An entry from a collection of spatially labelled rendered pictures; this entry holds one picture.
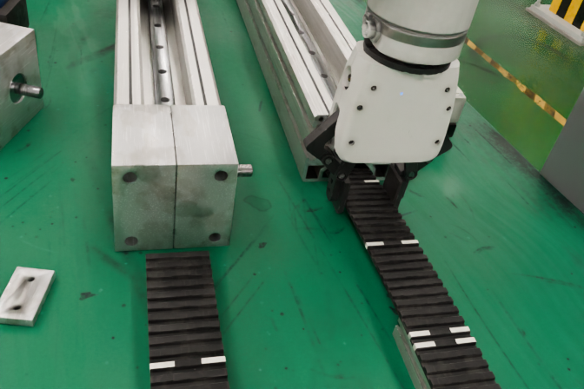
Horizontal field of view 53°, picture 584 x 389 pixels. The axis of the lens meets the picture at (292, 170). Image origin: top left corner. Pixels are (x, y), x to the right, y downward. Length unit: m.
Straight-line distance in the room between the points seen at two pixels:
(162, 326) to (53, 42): 0.52
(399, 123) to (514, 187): 0.25
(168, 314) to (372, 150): 0.22
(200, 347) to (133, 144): 0.17
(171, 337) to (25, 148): 0.30
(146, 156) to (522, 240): 0.39
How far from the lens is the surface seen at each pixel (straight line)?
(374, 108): 0.49
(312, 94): 0.61
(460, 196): 0.67
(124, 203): 0.49
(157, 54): 0.71
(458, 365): 0.46
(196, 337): 0.43
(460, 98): 0.74
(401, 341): 0.49
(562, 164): 0.74
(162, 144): 0.49
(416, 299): 0.49
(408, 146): 0.53
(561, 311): 0.60
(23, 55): 0.66
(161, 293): 0.45
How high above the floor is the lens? 1.16
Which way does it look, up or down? 37 degrees down
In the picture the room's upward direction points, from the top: 11 degrees clockwise
